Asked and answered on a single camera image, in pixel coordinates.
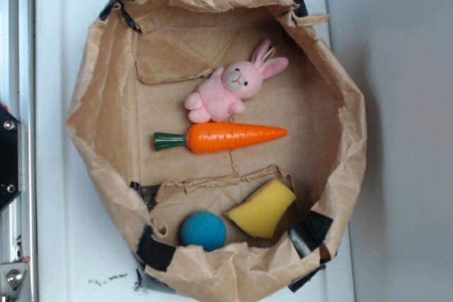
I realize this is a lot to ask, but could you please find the pink plush bunny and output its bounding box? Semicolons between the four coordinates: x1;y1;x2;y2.
184;39;289;123

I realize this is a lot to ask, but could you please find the blue textured ball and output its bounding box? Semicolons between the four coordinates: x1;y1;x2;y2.
181;211;227;252

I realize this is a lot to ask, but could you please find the aluminium frame rail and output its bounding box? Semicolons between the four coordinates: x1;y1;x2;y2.
1;0;38;301

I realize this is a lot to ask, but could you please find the white plastic tray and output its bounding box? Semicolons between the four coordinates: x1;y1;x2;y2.
35;0;353;301

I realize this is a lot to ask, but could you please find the brown paper-lined box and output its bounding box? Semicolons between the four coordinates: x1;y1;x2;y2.
67;0;367;301

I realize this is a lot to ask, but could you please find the orange plastic toy carrot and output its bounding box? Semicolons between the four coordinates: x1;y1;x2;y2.
153;122;288;154

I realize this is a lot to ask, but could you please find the yellow foam sponge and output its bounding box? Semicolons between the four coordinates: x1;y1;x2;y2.
224;179;296;239

